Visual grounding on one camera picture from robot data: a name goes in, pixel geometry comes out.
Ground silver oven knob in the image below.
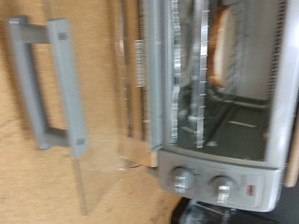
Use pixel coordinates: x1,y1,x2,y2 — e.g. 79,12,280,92
169,166,198,196
211,175,239,205

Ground glass oven door with handle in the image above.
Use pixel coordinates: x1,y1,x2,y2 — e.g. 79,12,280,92
6,0,164,217

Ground white bread slice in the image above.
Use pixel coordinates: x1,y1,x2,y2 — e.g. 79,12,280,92
206,5,241,90

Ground black glossy object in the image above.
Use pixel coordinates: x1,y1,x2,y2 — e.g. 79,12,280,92
170,197,281,224

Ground wire oven rack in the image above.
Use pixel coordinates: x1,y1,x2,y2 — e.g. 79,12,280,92
169,0,245,150

